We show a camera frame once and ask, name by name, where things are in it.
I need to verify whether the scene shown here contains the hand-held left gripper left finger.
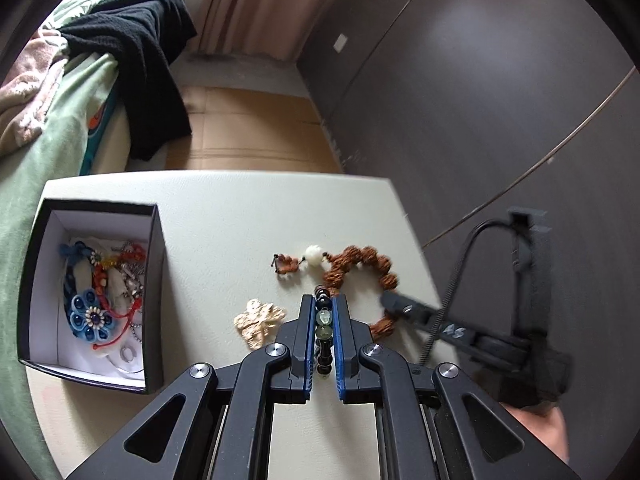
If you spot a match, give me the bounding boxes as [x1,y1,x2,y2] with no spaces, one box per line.
[65,295,316,480]

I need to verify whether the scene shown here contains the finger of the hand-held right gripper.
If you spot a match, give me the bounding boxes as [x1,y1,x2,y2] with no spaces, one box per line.
[380,291,481,348]

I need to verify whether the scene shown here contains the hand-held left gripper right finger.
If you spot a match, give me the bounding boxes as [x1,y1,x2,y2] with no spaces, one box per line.
[334,295,581,480]

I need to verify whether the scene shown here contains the dark bead bracelet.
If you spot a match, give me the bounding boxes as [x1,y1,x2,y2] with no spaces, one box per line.
[314,284,335,377]

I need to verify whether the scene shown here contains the cream flower ornament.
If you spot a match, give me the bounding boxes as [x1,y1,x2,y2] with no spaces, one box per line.
[234,299,287,352]

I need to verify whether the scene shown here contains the brown bead bracelet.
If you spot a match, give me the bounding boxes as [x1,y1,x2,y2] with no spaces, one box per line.
[272,244,401,342]

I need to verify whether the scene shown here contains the black box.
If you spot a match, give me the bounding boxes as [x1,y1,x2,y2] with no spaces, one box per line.
[17,197,166,395]

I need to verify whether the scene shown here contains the silver ring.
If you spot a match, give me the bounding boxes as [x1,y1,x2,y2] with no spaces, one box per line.
[111,345,146,377]

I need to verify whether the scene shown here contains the silver bangle with chain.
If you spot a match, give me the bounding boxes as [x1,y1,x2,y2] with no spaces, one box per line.
[112,240,149,346]

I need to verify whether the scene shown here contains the red string bracelet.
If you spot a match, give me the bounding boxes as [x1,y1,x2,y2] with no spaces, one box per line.
[91,254,147,357]

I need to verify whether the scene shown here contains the blue flower bracelet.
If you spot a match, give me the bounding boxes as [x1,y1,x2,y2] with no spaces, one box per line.
[60,242,119,347]

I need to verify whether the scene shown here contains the person's right hand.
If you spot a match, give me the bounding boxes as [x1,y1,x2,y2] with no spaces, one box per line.
[502,400,572,466]

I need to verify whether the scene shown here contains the dark grey wardrobe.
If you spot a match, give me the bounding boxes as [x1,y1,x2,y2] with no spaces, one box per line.
[295,0,640,461]

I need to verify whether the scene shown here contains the flattened cardboard sheets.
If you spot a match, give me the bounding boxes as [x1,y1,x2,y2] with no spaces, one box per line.
[125,50,347,176]

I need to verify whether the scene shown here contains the green bedsheet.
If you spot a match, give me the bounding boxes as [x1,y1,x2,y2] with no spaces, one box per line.
[0,0,127,480]

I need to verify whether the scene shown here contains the black knit cloth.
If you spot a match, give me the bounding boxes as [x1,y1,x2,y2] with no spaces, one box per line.
[57,0,198,162]

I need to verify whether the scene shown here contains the pink curtain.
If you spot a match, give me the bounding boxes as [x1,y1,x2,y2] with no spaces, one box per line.
[197,0,361,63]

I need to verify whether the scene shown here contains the pink blanket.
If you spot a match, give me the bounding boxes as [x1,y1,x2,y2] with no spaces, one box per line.
[0,27,69,159]

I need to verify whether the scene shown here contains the black cable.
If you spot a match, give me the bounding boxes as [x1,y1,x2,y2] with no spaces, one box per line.
[420,220,517,368]

